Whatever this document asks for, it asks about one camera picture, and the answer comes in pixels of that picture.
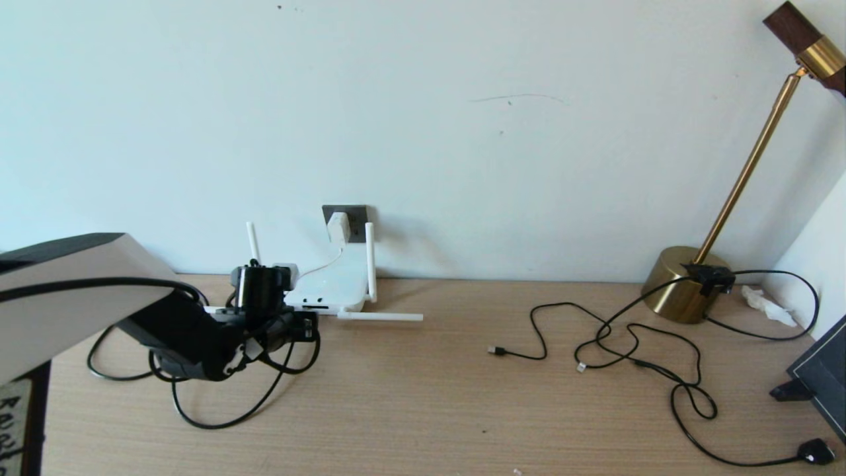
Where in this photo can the white power adapter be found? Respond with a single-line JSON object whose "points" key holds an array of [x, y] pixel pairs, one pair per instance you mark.
{"points": [[339, 228]]}

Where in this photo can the black clip on lamp base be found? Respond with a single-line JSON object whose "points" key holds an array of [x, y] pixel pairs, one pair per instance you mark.
{"points": [[707, 276]]}

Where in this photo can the black standing frame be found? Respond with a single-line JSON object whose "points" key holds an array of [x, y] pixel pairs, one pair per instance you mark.
{"points": [[823, 377]]}

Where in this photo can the brass desk lamp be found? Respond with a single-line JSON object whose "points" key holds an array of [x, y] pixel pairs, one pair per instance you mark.
{"points": [[674, 284]]}

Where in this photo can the crumpled white tissue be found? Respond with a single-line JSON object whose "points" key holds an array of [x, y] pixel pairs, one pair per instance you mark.
{"points": [[767, 305]]}

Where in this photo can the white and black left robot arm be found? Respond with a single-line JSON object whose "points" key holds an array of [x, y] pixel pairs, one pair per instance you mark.
{"points": [[79, 291]]}

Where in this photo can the white router with antennas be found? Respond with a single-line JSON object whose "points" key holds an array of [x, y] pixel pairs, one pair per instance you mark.
{"points": [[334, 284]]}

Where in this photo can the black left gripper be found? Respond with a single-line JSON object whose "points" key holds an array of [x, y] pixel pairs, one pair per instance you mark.
{"points": [[303, 325]]}

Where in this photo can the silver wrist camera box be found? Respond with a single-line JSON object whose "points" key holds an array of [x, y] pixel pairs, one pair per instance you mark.
{"points": [[284, 269]]}

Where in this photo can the grey wall socket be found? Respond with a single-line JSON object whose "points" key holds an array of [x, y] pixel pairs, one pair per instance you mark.
{"points": [[360, 221]]}

